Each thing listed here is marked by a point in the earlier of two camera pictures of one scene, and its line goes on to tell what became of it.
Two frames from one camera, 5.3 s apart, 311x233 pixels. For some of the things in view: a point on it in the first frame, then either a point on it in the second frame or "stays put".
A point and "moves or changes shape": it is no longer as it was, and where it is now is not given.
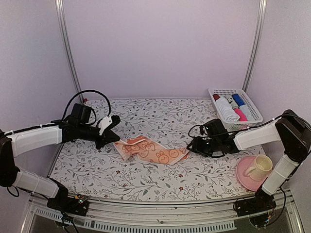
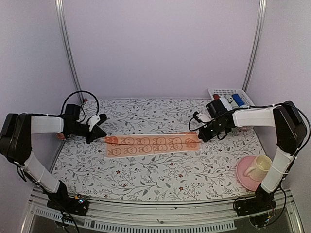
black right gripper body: (208, 148) to (217, 129)
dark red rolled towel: (215, 96) stays put
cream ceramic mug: (262, 168) stays put
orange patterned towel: (142, 147) moves or changes shape
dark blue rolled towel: (238, 100) stays put
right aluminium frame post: (256, 42) stays put
